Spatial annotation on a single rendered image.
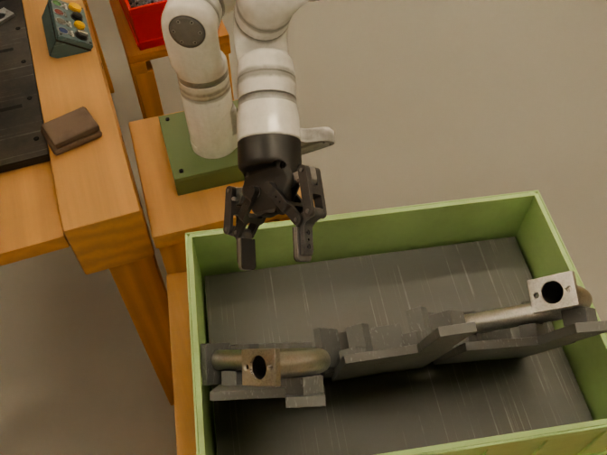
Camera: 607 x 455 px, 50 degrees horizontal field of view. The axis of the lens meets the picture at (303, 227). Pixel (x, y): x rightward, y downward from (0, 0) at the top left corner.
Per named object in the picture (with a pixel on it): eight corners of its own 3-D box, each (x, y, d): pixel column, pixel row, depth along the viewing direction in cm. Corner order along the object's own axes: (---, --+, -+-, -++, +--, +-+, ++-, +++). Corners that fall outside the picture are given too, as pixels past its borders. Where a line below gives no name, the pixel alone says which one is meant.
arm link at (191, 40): (210, 7, 99) (224, 96, 112) (222, -24, 105) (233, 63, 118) (152, 5, 100) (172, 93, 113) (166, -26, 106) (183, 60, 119)
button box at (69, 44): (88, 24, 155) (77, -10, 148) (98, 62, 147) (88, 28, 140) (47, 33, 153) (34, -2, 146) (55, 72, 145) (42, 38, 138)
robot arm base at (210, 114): (228, 122, 132) (219, 51, 119) (244, 150, 126) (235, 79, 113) (185, 134, 130) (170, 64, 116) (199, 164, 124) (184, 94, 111)
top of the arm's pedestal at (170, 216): (272, 105, 147) (271, 91, 144) (315, 210, 129) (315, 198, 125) (131, 134, 141) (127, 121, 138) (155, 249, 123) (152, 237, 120)
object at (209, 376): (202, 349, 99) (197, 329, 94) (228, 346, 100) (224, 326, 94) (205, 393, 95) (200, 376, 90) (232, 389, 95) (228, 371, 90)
